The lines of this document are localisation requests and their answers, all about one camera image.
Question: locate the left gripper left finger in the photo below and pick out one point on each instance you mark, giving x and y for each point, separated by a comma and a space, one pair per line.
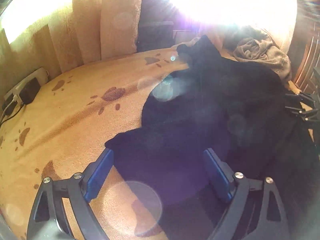
48, 219

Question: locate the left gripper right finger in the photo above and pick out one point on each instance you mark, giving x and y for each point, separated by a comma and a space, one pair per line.
254, 207

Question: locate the black knit sweater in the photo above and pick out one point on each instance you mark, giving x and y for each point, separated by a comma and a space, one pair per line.
240, 111

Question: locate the brown wooden door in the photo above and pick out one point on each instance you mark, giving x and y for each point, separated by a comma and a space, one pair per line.
304, 52

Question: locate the taupe knit sweater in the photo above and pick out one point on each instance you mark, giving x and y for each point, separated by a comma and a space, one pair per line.
255, 45

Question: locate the orange paw print blanket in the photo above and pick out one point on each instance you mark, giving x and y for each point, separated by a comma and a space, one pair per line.
66, 126

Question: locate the black charger adapter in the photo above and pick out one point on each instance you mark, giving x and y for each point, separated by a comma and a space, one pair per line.
29, 91

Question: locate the white power strip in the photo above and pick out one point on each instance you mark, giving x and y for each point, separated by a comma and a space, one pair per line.
40, 74

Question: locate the black box beside bed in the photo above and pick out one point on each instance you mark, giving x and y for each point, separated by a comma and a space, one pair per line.
154, 35

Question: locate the cream lace curtain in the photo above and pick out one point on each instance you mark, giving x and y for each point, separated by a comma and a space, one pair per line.
60, 35

